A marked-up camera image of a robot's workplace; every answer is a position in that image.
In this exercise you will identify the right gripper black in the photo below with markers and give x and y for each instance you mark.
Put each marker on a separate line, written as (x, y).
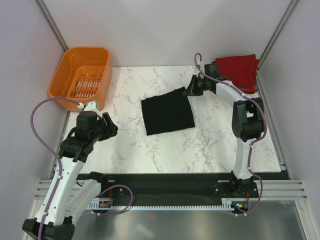
(192, 87)

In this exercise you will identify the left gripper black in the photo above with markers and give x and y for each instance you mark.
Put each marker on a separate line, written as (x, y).
(110, 130)

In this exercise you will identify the orange plastic basket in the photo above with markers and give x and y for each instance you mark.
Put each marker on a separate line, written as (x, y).
(84, 74)

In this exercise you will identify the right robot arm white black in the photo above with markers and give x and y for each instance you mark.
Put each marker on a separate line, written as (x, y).
(248, 125)

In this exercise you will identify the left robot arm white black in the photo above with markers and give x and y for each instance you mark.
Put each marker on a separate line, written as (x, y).
(58, 215)

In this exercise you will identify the folded red t shirt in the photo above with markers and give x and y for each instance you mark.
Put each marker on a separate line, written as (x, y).
(241, 70)

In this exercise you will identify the folded grey blue t shirt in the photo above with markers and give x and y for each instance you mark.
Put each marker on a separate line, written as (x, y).
(247, 87)

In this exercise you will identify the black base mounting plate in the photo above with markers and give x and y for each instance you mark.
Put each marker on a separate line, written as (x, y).
(173, 189)

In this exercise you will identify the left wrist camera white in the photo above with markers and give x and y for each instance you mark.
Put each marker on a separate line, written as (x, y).
(92, 106)

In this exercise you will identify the white slotted cable duct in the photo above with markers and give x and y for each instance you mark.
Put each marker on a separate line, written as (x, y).
(226, 205)

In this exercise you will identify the left aluminium frame post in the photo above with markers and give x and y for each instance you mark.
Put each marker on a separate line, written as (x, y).
(51, 23)

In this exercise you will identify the aluminium frame post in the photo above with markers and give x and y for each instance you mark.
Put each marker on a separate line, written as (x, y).
(278, 30)
(51, 23)

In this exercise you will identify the right aluminium frame post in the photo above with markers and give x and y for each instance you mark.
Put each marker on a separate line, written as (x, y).
(278, 30)

